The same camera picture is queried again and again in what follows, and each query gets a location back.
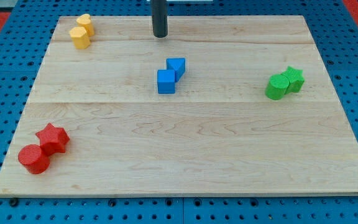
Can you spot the green cylinder block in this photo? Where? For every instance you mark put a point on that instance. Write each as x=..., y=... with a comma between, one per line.
x=277, y=87

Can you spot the yellow heart block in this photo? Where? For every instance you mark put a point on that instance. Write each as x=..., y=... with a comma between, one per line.
x=85, y=21

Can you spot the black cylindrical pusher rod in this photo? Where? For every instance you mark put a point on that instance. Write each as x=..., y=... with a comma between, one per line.
x=159, y=18

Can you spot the wooden board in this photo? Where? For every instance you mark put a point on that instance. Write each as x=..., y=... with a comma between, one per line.
x=218, y=135

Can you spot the blue triangle block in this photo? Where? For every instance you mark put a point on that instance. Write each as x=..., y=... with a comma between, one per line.
x=178, y=65

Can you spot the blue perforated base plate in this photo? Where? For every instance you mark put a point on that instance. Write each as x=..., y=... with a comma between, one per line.
x=23, y=42

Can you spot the green star block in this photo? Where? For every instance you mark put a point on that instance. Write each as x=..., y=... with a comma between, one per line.
x=295, y=78

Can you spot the red cylinder block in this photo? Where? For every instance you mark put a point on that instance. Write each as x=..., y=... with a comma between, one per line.
x=33, y=159

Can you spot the yellow hexagon block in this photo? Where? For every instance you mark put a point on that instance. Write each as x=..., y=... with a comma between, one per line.
x=79, y=37

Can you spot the blue cube block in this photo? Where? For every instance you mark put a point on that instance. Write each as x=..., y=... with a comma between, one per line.
x=166, y=81

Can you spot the red star block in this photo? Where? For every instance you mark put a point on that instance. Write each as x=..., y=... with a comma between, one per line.
x=53, y=139

